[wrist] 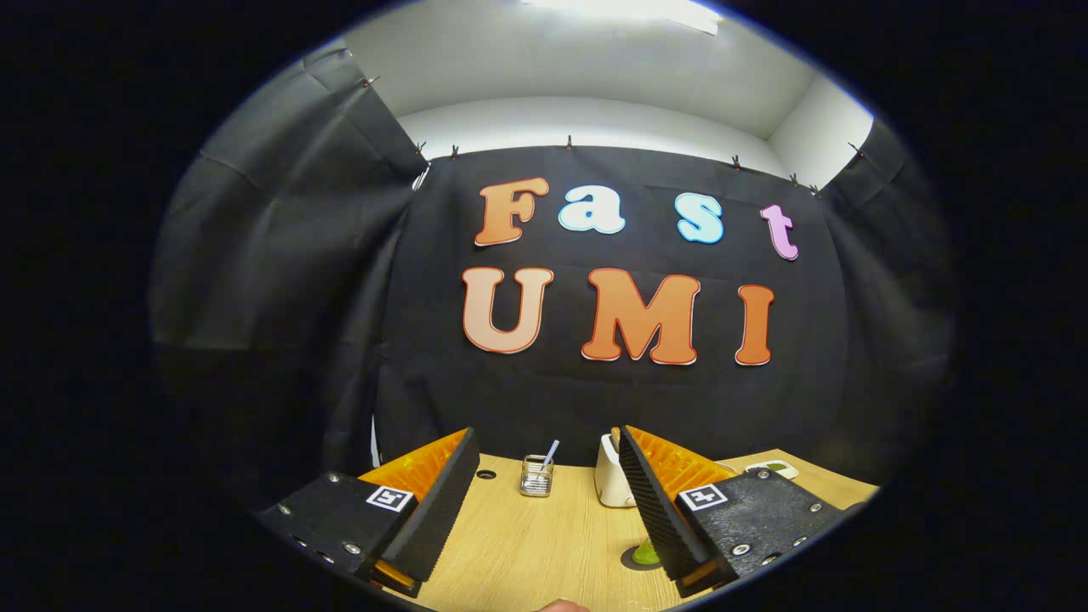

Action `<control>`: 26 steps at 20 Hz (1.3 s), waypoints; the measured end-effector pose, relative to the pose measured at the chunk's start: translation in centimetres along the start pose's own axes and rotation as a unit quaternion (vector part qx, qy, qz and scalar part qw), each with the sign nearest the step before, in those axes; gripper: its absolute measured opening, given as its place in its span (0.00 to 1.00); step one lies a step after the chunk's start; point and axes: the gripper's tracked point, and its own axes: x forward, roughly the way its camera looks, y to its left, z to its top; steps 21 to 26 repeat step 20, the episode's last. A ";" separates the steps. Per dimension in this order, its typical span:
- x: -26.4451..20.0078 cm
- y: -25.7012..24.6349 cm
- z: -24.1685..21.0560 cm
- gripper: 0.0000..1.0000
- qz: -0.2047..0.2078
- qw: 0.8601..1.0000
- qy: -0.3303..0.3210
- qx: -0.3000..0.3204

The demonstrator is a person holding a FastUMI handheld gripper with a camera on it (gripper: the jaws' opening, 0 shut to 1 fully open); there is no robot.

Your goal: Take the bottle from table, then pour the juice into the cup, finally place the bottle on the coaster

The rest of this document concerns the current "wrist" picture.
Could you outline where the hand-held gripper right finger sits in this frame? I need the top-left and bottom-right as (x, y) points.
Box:
(614, 425), (851, 596)

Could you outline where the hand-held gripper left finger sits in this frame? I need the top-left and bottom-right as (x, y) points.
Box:
(255, 427), (481, 598)

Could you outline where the ceiling light panel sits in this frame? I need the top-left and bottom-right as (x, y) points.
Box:
(523, 0), (723, 35)

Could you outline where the wooden table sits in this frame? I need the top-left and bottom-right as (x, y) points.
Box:
(374, 449), (881, 612)

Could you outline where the white toaster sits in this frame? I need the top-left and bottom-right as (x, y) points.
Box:
(594, 432), (638, 509)

